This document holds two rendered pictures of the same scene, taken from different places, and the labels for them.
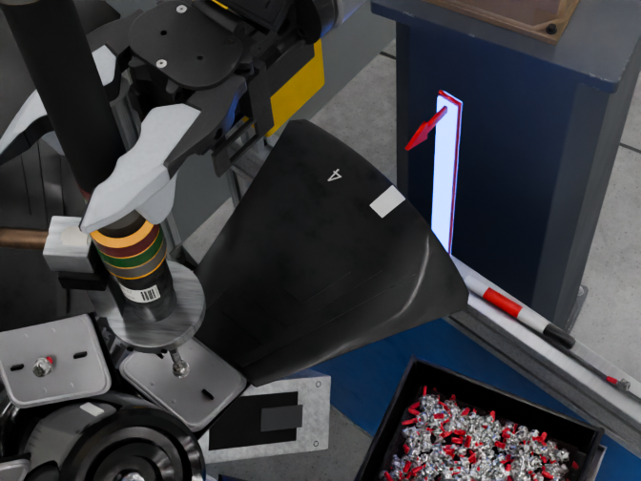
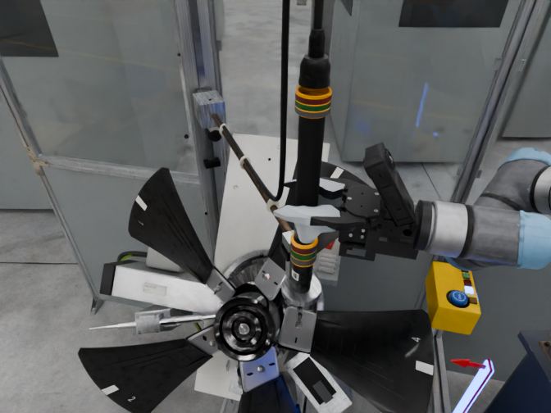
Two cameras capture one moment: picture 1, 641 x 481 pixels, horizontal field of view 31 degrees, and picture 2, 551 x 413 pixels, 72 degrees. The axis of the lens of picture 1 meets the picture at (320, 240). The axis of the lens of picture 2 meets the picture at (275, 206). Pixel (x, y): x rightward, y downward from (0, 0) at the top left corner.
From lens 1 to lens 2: 0.31 m
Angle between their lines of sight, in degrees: 41
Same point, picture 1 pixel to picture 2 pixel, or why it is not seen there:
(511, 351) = not seen: outside the picture
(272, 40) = (398, 233)
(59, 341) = (276, 274)
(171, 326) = (295, 296)
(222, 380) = (304, 342)
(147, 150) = (312, 211)
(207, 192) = not seen: hidden behind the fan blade
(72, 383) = (267, 289)
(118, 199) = (289, 213)
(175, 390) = (290, 328)
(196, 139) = (327, 220)
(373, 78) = not seen: hidden behind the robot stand
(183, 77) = (348, 205)
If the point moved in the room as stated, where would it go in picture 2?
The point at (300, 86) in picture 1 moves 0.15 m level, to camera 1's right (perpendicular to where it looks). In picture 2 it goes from (457, 324) to (516, 372)
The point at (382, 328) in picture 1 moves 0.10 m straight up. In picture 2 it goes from (369, 396) to (378, 365)
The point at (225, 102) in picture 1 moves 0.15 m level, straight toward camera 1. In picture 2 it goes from (349, 221) to (260, 276)
